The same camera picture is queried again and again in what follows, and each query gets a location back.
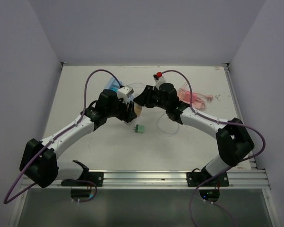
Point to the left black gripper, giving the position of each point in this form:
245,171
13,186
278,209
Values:
127,115

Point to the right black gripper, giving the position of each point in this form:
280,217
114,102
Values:
145,99

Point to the tan cube socket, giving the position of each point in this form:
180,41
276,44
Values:
137,110

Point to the green charger plug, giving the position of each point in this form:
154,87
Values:
139,129

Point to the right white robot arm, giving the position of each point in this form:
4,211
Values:
233,140

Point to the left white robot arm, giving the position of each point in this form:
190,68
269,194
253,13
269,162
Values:
40,159

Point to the blue round plug adapter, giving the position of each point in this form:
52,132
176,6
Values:
114,89

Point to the red pink charger plug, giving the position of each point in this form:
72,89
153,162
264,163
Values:
186,97

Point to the blue power strip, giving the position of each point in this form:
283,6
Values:
112,83

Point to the pink power strip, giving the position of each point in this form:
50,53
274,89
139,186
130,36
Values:
196,102

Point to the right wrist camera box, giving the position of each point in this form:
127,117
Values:
159,79

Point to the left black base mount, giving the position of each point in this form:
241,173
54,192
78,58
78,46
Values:
96,177

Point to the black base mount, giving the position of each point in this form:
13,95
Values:
96,177
196,177

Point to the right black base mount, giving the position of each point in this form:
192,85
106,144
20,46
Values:
196,177

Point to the aluminium front rail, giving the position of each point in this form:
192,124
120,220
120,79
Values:
180,179

